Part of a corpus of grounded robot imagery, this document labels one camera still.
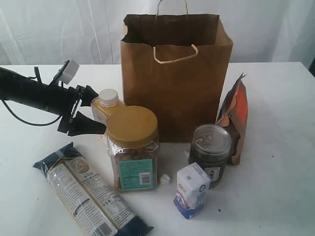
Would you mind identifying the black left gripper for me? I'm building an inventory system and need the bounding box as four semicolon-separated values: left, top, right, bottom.
57;85;106;136

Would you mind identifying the yellow millet plastic bottle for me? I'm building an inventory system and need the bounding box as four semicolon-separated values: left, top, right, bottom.
90;88;127;142

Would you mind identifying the nut jar with gold lid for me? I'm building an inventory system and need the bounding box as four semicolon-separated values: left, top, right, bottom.
106;106;159;191

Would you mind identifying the dark jar with metal lid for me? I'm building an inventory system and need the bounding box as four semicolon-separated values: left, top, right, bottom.
189;124;232;189

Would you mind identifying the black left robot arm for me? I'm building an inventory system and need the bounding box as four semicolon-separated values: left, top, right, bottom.
0;67;106;136

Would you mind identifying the brown paper shopping bag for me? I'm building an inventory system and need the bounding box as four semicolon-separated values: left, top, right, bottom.
121;13;233;143

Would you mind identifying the white backdrop curtain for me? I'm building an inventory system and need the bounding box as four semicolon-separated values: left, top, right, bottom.
0;0;315;67

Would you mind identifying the dark noodle package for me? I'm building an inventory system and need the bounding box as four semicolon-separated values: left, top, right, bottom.
33;143;153;236

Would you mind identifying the white paper scrap near jar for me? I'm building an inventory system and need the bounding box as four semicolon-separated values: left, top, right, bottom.
184;151;189;160

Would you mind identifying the white blue salt packet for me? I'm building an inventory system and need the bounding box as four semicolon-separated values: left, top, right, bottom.
174;162;211;219

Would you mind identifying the brown orange coffee pouch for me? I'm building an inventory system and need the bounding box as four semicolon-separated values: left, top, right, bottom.
217;74;248;166

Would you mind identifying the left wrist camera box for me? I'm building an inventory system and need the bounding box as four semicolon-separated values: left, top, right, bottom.
51;60;80;85

